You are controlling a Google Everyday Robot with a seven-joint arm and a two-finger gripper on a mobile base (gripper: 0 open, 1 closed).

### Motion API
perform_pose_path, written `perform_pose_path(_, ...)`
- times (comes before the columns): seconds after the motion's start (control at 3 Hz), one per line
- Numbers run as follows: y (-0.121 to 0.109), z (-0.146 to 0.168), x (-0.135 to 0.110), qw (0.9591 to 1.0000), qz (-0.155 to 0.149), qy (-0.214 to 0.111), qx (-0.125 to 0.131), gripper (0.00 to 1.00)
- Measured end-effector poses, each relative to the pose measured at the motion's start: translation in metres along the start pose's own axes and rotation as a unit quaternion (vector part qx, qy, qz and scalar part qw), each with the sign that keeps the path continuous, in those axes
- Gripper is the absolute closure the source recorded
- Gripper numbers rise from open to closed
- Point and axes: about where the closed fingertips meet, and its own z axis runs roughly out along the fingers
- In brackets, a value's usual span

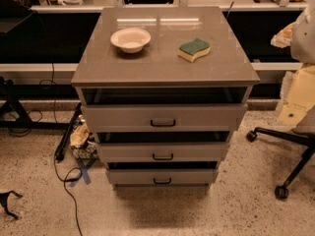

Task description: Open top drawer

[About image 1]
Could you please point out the grey top drawer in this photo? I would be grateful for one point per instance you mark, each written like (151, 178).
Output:
(164, 118)

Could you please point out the grey drawer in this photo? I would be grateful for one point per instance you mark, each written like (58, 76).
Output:
(162, 177)
(162, 152)
(164, 118)

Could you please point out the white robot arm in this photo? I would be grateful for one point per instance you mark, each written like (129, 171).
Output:
(300, 37)

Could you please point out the grey drawer cabinet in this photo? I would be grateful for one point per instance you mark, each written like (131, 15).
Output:
(156, 75)

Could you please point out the grey middle drawer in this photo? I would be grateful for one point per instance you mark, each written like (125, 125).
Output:
(162, 152)

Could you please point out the grey bottom drawer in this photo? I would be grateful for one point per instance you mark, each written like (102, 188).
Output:
(162, 177)

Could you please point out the green yellow sponge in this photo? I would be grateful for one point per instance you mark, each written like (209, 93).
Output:
(190, 51)

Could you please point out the white bowl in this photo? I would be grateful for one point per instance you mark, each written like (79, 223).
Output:
(131, 40)

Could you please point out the snack bag on floor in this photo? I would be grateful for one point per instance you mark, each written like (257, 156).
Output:
(82, 141)

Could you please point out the blue tape cross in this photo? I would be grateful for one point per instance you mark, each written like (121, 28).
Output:
(84, 165)

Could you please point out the black leaning bar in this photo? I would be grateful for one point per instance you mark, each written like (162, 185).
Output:
(59, 154)

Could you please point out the black office chair base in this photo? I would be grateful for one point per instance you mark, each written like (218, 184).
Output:
(305, 139)

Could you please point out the black desk frame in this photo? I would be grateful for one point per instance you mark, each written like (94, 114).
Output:
(24, 121)

